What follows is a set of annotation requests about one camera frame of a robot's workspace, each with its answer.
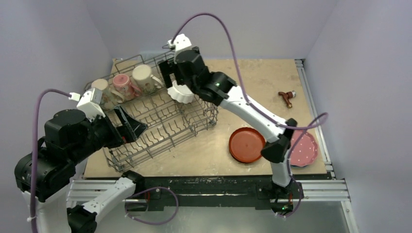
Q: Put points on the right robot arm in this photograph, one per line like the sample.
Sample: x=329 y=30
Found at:
x=217 y=88

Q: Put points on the red-orange plate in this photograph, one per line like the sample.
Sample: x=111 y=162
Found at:
x=245 y=145

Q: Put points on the pink patterned mug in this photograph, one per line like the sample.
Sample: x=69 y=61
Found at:
x=124 y=85

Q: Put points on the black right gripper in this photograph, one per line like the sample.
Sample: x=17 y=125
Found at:
x=172 y=68

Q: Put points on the pink polka dot plate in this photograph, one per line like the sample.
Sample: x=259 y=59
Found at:
x=305 y=147

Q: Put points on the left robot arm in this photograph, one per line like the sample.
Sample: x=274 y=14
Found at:
x=44 y=175

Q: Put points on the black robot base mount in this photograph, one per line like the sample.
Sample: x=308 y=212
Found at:
x=256 y=191

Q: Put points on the beige mug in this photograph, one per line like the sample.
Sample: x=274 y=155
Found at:
x=110 y=97

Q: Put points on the white floral mug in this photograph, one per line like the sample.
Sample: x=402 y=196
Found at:
x=145 y=79

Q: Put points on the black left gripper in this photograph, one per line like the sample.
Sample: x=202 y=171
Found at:
x=129 y=130

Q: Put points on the grey wire dish rack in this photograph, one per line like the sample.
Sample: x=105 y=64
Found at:
x=169 y=122

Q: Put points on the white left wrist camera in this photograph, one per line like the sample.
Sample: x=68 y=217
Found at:
x=89 y=103

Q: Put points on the clear plastic container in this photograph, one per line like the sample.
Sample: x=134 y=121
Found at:
x=147 y=55

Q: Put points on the white bowl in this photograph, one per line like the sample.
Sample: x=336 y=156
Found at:
x=180 y=93

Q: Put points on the small red-capped object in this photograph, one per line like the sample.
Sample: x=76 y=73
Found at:
x=287 y=96

